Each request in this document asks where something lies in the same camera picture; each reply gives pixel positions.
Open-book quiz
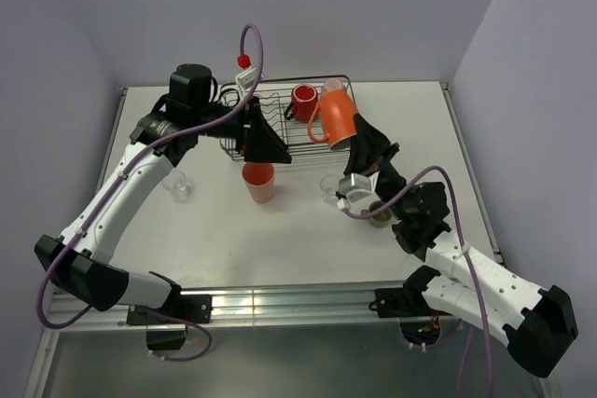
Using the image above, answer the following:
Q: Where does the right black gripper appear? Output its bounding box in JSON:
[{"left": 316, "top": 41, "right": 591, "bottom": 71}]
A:
[{"left": 343, "top": 113, "right": 409, "bottom": 220}]

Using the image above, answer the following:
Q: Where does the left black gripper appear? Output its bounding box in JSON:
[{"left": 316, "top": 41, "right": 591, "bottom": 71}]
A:
[{"left": 192, "top": 96, "right": 291, "bottom": 163}]

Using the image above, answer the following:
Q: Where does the salmon plastic tumbler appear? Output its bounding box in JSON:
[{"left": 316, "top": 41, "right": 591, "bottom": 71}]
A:
[{"left": 242, "top": 162, "right": 275, "bottom": 204}]

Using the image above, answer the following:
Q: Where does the orange mug white inside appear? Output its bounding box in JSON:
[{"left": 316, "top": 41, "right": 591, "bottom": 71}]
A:
[{"left": 307, "top": 89, "right": 358, "bottom": 151}]

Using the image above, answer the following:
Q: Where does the red ceramic mug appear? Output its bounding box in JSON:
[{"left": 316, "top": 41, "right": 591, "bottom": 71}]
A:
[{"left": 284, "top": 84, "right": 319, "bottom": 123}]

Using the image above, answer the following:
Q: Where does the pink ceramic mug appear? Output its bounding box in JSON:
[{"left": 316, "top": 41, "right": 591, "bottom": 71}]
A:
[{"left": 320, "top": 77, "right": 346, "bottom": 96}]

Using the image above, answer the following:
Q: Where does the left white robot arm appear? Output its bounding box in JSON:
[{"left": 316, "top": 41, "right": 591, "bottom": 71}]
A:
[{"left": 35, "top": 64, "right": 291, "bottom": 323}]

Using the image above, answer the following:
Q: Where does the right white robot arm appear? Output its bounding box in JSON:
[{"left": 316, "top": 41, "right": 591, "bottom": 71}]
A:
[{"left": 337, "top": 115, "right": 578, "bottom": 378}]

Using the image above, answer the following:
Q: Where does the clear glass centre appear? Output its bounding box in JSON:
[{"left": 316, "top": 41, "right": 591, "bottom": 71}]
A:
[{"left": 319, "top": 174, "right": 340, "bottom": 204}]

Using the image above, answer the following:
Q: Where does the clear glass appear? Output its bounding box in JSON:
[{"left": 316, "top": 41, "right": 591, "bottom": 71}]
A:
[
  {"left": 161, "top": 170, "right": 193, "bottom": 202},
  {"left": 319, "top": 174, "right": 340, "bottom": 204}
]

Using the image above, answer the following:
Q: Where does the small grey-green cup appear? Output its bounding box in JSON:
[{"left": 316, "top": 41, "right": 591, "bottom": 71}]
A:
[{"left": 368, "top": 200, "right": 394, "bottom": 228}]

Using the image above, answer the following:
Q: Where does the clear glass left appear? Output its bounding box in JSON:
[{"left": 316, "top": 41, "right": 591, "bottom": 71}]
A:
[{"left": 161, "top": 170, "right": 193, "bottom": 202}]

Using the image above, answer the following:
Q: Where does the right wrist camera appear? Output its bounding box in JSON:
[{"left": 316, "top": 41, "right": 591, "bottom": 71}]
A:
[{"left": 336, "top": 173, "right": 378, "bottom": 211}]

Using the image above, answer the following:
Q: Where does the black wire dish rack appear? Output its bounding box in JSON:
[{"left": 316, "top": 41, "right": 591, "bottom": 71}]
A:
[{"left": 218, "top": 74, "right": 363, "bottom": 165}]

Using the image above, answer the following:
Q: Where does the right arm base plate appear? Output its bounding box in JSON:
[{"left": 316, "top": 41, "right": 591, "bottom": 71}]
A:
[{"left": 368, "top": 287, "right": 435, "bottom": 319}]

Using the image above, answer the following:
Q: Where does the aluminium frame rail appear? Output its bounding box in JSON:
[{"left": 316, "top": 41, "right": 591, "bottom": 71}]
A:
[{"left": 44, "top": 276, "right": 535, "bottom": 334}]

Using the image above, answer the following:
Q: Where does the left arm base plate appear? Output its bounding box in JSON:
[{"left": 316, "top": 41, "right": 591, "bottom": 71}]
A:
[{"left": 126, "top": 295, "right": 213, "bottom": 326}]

